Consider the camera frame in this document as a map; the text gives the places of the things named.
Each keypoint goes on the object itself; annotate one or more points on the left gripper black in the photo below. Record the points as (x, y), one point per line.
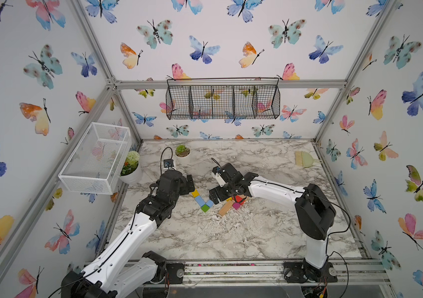
(185, 189)

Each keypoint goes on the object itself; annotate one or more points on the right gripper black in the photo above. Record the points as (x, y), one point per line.
(219, 197)

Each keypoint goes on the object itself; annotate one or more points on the blue block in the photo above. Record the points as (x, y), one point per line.
(199, 200)
(210, 203)

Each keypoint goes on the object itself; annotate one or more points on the green small block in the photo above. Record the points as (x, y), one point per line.
(204, 208)

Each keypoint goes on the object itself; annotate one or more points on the yellow block long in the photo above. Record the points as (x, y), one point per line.
(195, 193)

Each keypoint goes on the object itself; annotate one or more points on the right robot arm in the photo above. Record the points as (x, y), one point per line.
(315, 213)

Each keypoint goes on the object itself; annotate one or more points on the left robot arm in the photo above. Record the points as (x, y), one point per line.
(107, 276)

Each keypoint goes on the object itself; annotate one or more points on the magenta small block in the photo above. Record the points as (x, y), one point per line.
(236, 206)

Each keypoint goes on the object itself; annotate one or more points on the natural wood block lower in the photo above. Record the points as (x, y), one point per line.
(226, 207)

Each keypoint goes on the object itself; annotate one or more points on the small potted succulent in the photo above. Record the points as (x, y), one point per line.
(182, 151)

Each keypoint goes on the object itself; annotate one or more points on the white pot flowering plant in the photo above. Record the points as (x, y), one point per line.
(131, 172)

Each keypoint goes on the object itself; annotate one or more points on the green hand brush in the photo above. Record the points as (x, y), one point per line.
(305, 160)

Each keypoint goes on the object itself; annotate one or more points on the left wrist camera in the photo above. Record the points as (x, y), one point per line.
(168, 163)

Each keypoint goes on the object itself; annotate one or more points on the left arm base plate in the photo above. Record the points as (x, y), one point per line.
(175, 273)

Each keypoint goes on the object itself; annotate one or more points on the black wire wall basket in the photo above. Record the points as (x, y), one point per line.
(222, 98)

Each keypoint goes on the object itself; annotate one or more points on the aluminium front rail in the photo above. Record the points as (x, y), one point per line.
(209, 273)

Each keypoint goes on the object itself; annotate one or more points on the white mesh wall basket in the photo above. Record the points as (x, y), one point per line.
(96, 162)

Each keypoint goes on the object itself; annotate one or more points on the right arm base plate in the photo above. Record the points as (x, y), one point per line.
(302, 272)

